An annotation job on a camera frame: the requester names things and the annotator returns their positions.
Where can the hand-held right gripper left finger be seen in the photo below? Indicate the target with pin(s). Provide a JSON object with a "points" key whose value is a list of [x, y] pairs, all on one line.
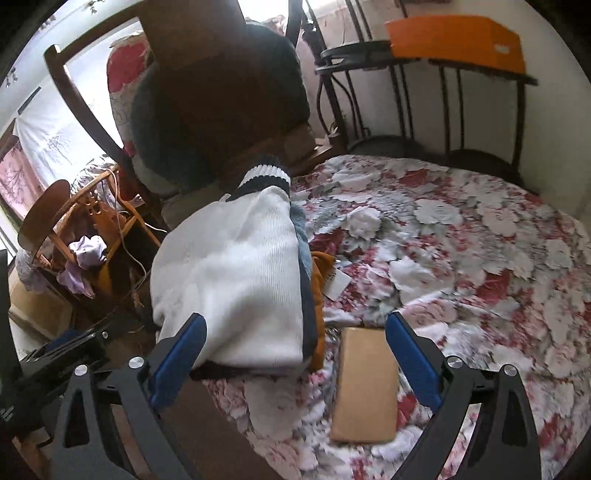
{"points": [[178, 360]]}

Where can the orange box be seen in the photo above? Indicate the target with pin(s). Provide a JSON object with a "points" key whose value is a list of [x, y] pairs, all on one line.
{"points": [[452, 39]]}

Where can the mustard garment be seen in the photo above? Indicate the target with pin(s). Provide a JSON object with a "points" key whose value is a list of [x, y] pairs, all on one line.
{"points": [[321, 277]]}

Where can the lavender cloth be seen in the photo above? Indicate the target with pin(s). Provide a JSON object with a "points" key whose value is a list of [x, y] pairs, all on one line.
{"points": [[87, 249]]}

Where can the floral bedspread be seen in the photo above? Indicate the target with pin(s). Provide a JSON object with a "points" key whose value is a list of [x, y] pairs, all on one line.
{"points": [[461, 258]]}

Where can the black metal side table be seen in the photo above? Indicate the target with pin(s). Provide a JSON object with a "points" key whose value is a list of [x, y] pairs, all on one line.
{"points": [[351, 48]]}

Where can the dark fleece garment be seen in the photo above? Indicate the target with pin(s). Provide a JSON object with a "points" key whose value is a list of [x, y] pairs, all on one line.
{"points": [[258, 92]]}

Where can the floral cushion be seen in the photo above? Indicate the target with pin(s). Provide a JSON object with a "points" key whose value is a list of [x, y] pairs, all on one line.
{"points": [[124, 69]]}

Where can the blue-grey garment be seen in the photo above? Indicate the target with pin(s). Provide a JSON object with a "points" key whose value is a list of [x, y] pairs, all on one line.
{"points": [[307, 286]]}

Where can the pink curtain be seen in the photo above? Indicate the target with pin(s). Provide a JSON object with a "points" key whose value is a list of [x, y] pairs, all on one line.
{"points": [[16, 180]]}

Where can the white printed curtain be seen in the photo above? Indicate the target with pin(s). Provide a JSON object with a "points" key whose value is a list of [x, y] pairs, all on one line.
{"points": [[51, 138]]}

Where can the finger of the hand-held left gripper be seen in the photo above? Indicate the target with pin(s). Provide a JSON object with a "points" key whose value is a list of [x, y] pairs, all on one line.
{"points": [[78, 344]]}

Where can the cardboard box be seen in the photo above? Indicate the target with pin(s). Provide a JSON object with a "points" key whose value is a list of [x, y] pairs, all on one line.
{"points": [[37, 309]]}

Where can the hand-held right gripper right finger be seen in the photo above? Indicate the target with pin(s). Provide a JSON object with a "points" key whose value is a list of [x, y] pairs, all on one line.
{"points": [[413, 362]]}

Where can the wooden rattan chair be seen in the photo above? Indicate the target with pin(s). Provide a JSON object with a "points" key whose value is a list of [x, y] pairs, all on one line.
{"points": [[44, 207]]}

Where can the brown cardboard envelope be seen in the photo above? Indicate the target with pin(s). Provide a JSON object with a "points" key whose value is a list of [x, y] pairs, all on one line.
{"points": [[364, 387]]}

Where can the white paper tag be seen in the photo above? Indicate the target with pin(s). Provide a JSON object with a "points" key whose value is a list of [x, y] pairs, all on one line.
{"points": [[334, 284]]}

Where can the white sweater with black trim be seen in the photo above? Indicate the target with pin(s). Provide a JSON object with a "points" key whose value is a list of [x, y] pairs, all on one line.
{"points": [[231, 277]]}

